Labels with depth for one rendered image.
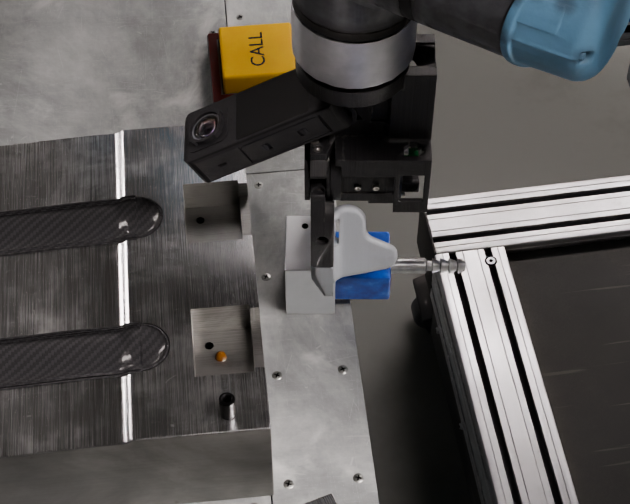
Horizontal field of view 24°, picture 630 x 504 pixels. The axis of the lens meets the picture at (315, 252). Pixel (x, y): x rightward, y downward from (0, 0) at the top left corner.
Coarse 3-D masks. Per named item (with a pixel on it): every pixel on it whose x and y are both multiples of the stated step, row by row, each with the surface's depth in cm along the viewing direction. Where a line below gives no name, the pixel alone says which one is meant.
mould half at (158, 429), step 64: (0, 192) 103; (64, 192) 103; (128, 192) 102; (64, 256) 99; (128, 256) 99; (192, 256) 99; (0, 320) 97; (64, 320) 96; (128, 320) 96; (64, 384) 93; (128, 384) 93; (192, 384) 93; (256, 384) 93; (0, 448) 91; (64, 448) 90; (128, 448) 91; (192, 448) 92; (256, 448) 93
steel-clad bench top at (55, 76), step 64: (0, 0) 127; (64, 0) 127; (128, 0) 127; (192, 0) 127; (256, 0) 127; (0, 64) 122; (64, 64) 122; (128, 64) 122; (192, 64) 122; (0, 128) 118; (64, 128) 118; (128, 128) 118; (256, 192) 114; (256, 256) 110; (320, 320) 107; (320, 384) 103; (320, 448) 100
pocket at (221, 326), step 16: (192, 320) 97; (208, 320) 98; (224, 320) 98; (240, 320) 98; (256, 320) 98; (192, 336) 96; (208, 336) 98; (224, 336) 98; (240, 336) 98; (256, 336) 97; (208, 352) 97; (240, 352) 97; (256, 352) 96; (208, 368) 97; (224, 368) 97; (240, 368) 97
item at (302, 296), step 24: (288, 216) 106; (288, 240) 104; (384, 240) 106; (288, 264) 103; (408, 264) 106; (432, 264) 106; (456, 264) 106; (288, 288) 104; (312, 288) 104; (336, 288) 105; (360, 288) 105; (384, 288) 105; (288, 312) 107; (312, 312) 107
